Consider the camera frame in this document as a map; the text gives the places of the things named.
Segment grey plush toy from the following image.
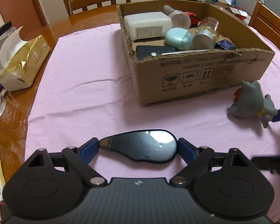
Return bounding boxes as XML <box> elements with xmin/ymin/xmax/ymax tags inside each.
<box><xmin>227</xmin><ymin>81</ymin><xmax>278</xmax><ymax>128</ymax></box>

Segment clear plastic cup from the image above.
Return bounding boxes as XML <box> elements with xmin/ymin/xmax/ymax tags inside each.
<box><xmin>163</xmin><ymin>5</ymin><xmax>191</xmax><ymax>29</ymax></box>

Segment pink card box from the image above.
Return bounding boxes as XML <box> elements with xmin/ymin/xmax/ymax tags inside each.
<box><xmin>161</xmin><ymin>49</ymin><xmax>209</xmax><ymax>55</ymax></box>

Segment brown wooden door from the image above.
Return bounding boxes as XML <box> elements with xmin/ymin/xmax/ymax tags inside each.
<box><xmin>0</xmin><ymin>0</ymin><xmax>47</xmax><ymax>35</ymax></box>

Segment brown cardboard box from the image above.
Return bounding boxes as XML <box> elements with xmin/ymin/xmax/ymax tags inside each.
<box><xmin>117</xmin><ymin>0</ymin><xmax>275</xmax><ymax>106</ymax></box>

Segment glass jar with silver lid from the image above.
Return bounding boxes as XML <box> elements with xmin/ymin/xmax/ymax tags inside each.
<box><xmin>193</xmin><ymin>17</ymin><xmax>220</xmax><ymax>50</ymax></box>

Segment gold tissue pack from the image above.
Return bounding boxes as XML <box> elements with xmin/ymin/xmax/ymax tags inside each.
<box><xmin>0</xmin><ymin>28</ymin><xmax>50</xmax><ymax>92</ymax></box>

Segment black toy train block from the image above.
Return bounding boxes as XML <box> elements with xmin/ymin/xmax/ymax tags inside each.
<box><xmin>215</xmin><ymin>39</ymin><xmax>237</xmax><ymax>50</ymax></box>

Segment white plastic container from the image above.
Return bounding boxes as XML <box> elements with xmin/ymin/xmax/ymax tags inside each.
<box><xmin>124</xmin><ymin>12</ymin><xmax>172</xmax><ymax>41</ymax></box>

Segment wooden chair at right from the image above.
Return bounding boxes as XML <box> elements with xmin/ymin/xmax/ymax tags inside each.
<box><xmin>248</xmin><ymin>1</ymin><xmax>280</xmax><ymax>50</ymax></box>

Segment black oval mirror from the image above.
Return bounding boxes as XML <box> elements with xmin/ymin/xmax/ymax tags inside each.
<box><xmin>99</xmin><ymin>130</ymin><xmax>178</xmax><ymax>164</ymax></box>

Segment light blue egg case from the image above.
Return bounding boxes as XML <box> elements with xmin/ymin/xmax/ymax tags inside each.
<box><xmin>165</xmin><ymin>28</ymin><xmax>194</xmax><ymax>50</ymax></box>

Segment red small box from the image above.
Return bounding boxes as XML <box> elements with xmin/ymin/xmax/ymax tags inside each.
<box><xmin>185</xmin><ymin>12</ymin><xmax>199</xmax><ymax>28</ymax></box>

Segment black power bank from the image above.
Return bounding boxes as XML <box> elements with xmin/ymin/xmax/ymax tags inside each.
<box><xmin>136</xmin><ymin>45</ymin><xmax>176</xmax><ymax>60</ymax></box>

